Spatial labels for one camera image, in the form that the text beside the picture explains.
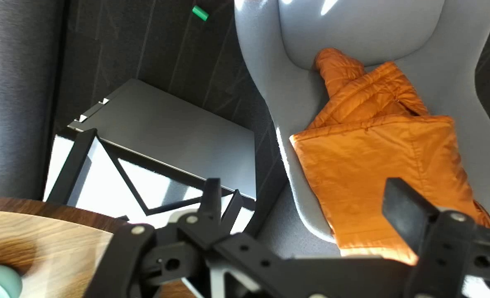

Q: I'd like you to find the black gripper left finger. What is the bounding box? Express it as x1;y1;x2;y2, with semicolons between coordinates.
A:
85;177;292;298

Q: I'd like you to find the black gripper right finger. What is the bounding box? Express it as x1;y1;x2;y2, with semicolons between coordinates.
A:
381;177;490;298

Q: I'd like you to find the orange blanket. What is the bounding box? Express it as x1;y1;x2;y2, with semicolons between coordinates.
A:
289;46;490;268

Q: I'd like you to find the white cabinet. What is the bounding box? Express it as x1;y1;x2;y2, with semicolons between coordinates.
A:
42;78;259;235

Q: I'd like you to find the round dark wood table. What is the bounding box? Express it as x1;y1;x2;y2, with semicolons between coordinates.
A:
0;128;259;298

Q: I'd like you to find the small green object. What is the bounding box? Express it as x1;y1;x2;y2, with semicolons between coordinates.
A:
191;5;211;23

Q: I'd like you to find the grey moulded chair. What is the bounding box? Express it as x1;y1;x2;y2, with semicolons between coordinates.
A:
232;0;490;262

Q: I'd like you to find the dark grey fabric sofa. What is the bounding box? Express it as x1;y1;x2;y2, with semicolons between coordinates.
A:
0;0;70;202

